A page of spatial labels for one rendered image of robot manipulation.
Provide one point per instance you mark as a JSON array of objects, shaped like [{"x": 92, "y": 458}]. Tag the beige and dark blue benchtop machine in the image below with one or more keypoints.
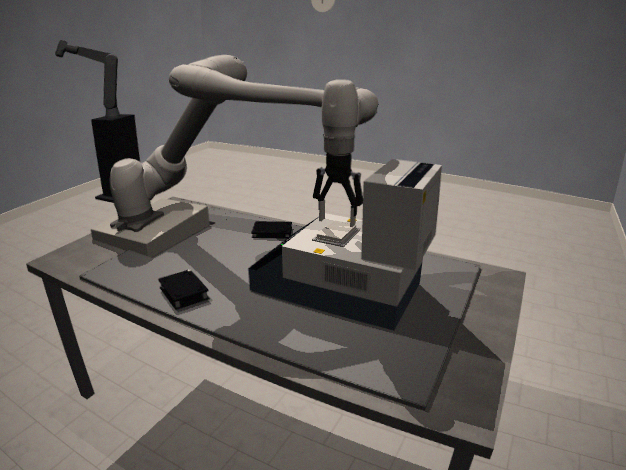
[{"x": 400, "y": 209}]

